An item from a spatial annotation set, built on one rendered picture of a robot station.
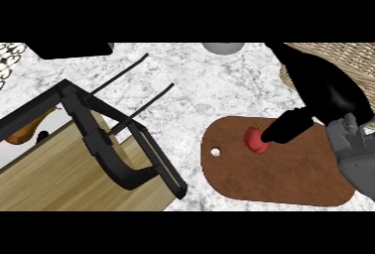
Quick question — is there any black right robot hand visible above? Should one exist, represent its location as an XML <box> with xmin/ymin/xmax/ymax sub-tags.
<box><xmin>259</xmin><ymin>43</ymin><xmax>375</xmax><ymax>145</ymax></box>

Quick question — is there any tan wicker basket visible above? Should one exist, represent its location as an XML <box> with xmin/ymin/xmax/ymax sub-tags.
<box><xmin>279</xmin><ymin>43</ymin><xmax>375</xmax><ymax>131</ymax></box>

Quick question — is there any red bell pepper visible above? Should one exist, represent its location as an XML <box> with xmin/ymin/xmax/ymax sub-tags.
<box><xmin>242</xmin><ymin>123</ymin><xmax>273</xmax><ymax>155</ymax></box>

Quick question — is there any brown wooden cutting board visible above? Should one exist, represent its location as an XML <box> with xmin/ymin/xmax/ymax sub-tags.
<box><xmin>200</xmin><ymin>115</ymin><xmax>357</xmax><ymax>208</ymax></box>

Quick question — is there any grey round bowl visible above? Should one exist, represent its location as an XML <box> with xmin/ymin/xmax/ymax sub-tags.
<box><xmin>200</xmin><ymin>43</ymin><xmax>246</xmax><ymax>56</ymax></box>

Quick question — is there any black flat appliance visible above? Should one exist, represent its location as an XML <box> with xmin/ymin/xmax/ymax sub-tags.
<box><xmin>25</xmin><ymin>43</ymin><xmax>115</xmax><ymax>61</ymax></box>

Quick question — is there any small black knob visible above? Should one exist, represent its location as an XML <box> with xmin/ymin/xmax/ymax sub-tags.
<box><xmin>35</xmin><ymin>130</ymin><xmax>51</xmax><ymax>144</ymax></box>

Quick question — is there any pale wooden cabinet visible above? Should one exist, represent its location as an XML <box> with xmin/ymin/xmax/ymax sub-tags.
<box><xmin>0</xmin><ymin>111</ymin><xmax>177</xmax><ymax>212</ymax></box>

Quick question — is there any brown pear-shaped object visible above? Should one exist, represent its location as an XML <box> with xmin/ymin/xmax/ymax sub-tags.
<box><xmin>2</xmin><ymin>106</ymin><xmax>63</xmax><ymax>146</ymax></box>

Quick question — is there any black metal frame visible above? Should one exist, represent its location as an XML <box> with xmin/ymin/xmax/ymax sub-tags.
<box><xmin>0</xmin><ymin>52</ymin><xmax>188</xmax><ymax>200</ymax></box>

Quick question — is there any white wire basket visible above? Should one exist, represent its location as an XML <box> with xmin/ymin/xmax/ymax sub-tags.
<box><xmin>0</xmin><ymin>43</ymin><xmax>28</xmax><ymax>91</ymax></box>

